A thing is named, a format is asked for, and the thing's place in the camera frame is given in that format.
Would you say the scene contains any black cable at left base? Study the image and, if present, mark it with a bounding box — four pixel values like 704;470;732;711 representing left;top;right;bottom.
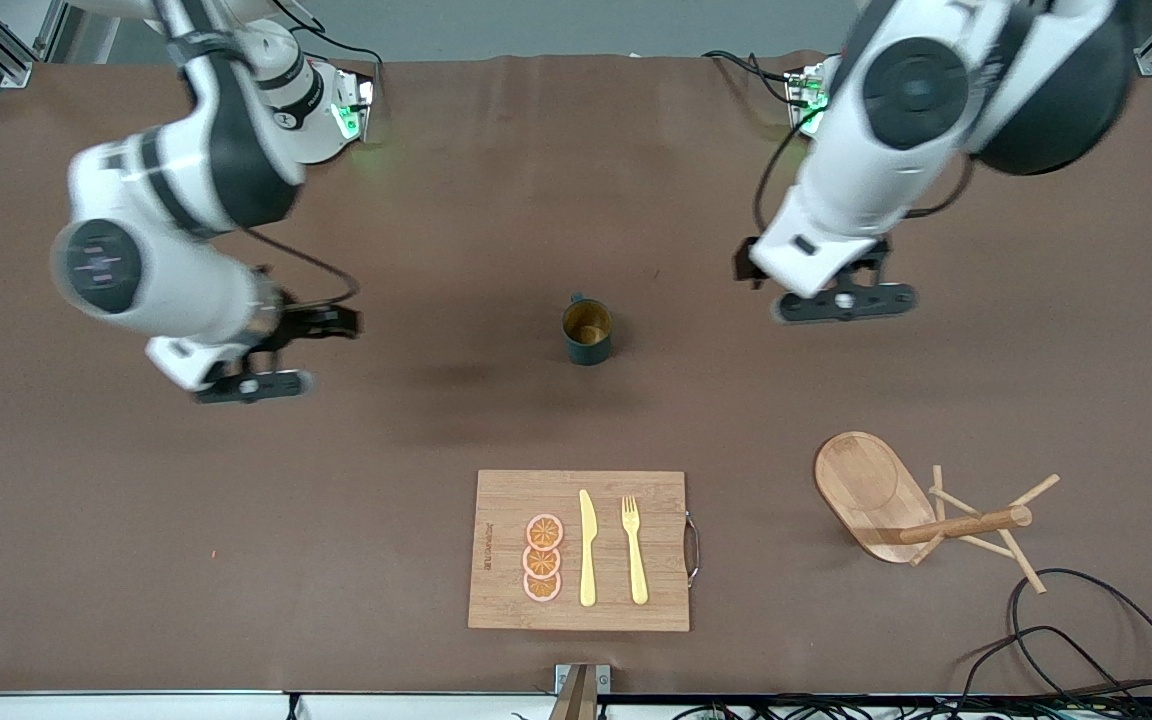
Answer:
704;50;797;107

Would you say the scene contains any yellow plastic knife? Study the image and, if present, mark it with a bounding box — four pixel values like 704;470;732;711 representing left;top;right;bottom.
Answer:
579;489;599;608

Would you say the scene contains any bamboo cutting board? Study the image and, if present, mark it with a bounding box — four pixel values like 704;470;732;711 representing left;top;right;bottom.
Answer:
467;470;702;633

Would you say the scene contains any black cable at right base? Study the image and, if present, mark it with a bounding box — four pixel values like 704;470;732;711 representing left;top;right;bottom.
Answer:
276;0;384;98

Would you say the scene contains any brown table cover sheet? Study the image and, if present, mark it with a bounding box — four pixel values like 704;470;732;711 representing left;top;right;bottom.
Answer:
0;50;1152;696

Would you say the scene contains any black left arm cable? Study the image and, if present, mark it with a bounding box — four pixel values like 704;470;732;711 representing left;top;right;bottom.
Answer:
754;100;822;237

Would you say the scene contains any yellow plastic fork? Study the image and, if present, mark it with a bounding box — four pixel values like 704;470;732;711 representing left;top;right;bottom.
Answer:
621;496;650;606

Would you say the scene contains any black cable bundle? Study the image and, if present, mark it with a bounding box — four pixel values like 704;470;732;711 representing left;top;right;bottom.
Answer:
671;693;1152;720

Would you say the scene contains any black cable at base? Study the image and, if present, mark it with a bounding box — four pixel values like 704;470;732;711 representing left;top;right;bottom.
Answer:
704;50;797;107
276;0;384;98

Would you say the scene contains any grey metal bracket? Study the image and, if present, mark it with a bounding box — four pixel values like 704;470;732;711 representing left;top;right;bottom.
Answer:
548;663;612;720

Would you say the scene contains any teal cup with yellow inside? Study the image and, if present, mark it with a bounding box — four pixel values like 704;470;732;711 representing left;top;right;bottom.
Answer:
562;292;614;366

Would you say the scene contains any wooden cup rack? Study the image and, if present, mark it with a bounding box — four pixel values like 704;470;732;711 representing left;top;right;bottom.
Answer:
814;431;1061;595

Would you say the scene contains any black looped cable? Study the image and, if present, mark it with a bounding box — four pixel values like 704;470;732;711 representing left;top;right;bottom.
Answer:
1008;568;1152;701
956;625;1137;701

